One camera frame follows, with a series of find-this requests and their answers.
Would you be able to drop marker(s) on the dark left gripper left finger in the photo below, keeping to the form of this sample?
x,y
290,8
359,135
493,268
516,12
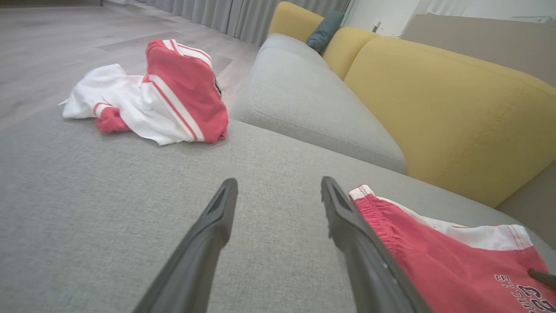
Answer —
x,y
195,261

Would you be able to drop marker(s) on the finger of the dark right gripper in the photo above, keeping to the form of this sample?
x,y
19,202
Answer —
x,y
545,279

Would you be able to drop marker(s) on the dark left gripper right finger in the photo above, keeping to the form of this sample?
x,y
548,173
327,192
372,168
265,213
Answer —
x,y
369,269

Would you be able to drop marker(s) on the red shorts with white stripe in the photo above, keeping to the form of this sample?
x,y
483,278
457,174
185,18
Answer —
x,y
434,269

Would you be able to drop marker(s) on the red and white jersey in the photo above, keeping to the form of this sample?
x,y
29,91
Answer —
x,y
173,100

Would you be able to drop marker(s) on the large grey sofa chaise cushion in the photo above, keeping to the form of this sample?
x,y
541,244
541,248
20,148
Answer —
x,y
108,217

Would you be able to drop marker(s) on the large yellow back cushion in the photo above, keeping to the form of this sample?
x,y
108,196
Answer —
x,y
456,113

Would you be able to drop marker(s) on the grey sofa seat cushion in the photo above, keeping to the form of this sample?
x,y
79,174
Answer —
x,y
304,95

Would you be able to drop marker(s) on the dark blue throw pillow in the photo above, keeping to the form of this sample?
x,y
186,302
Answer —
x,y
323,32

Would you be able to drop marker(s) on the grey curtain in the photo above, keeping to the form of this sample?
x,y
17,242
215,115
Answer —
x,y
243,17

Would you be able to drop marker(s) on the small yellow back cushion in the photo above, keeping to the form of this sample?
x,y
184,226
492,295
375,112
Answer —
x,y
295,21

